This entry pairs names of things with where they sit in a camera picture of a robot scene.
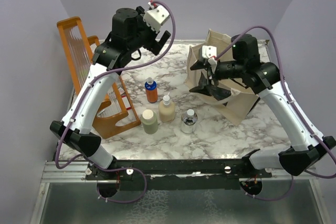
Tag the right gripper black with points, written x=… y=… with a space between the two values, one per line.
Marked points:
x=200 y=65

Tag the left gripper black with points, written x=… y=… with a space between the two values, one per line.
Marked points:
x=154 y=45

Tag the beige canvas tote bag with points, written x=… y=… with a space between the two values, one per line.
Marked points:
x=229 y=98

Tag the silver chrome bottle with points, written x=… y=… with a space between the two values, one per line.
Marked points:
x=189 y=121

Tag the orange bottle blue cap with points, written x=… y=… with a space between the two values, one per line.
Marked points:
x=151 y=90

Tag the green bottle cream lid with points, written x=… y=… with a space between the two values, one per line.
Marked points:
x=149 y=121

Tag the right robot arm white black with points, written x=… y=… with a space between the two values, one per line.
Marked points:
x=307 y=144

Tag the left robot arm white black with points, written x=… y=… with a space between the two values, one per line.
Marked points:
x=132 y=29

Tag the beige pump lotion bottle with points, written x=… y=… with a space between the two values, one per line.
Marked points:
x=166 y=109

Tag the tall orange wooden rack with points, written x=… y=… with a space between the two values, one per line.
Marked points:
x=77 y=47

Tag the short orange wooden rack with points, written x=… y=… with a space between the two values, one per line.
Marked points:
x=114 y=108

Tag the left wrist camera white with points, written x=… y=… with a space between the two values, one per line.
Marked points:
x=156 y=18

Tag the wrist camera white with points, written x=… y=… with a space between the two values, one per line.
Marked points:
x=207 y=55
x=156 y=18

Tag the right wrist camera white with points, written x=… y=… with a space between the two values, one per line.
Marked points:
x=207 y=55

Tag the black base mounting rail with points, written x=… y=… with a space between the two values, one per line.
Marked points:
x=177 y=174

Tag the aluminium frame rail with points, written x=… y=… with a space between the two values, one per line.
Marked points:
x=78 y=172

